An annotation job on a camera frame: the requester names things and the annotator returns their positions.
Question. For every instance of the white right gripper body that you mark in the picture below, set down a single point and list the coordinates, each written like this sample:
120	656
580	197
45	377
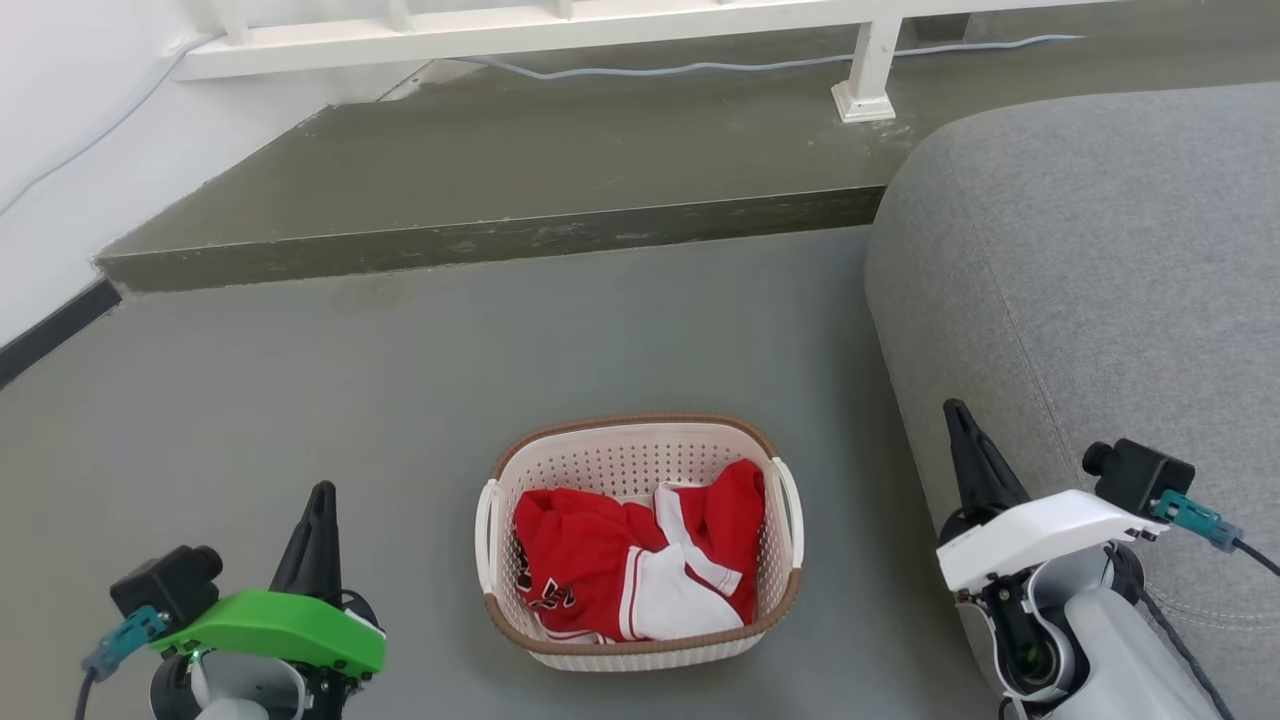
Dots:
1040	535

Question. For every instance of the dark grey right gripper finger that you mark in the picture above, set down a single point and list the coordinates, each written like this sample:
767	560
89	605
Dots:
980	465

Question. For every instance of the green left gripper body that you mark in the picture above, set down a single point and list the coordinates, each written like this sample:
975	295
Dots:
280	625

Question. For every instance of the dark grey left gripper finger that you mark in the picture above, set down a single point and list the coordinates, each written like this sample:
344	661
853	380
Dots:
312	545

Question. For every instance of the white plastic laundry basket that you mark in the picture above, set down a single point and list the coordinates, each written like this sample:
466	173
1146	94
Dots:
630	455

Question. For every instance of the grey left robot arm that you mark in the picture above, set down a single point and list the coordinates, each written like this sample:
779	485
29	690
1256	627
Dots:
250	690

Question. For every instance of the grey fabric sofa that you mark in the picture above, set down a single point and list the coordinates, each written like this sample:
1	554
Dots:
1080	260

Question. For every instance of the red jersey with print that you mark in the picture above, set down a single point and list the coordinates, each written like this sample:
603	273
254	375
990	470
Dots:
575	545

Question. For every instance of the white garment with red trim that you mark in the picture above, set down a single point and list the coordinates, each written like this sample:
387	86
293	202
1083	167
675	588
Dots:
675	595

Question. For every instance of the black baseboard strip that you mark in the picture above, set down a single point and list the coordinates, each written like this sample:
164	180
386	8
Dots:
50	330

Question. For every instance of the grey raised concrete step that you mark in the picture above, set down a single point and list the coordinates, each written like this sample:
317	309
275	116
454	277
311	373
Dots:
520	150

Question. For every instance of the white wooden railing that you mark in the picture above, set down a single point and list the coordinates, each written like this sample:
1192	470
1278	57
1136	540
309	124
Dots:
500	40

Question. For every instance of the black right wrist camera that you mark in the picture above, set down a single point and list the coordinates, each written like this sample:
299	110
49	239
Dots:
1140	470

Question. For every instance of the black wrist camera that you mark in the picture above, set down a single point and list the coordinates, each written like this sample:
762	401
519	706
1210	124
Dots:
165	585
1140	470

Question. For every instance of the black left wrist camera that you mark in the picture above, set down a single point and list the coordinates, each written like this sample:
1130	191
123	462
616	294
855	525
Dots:
165	585

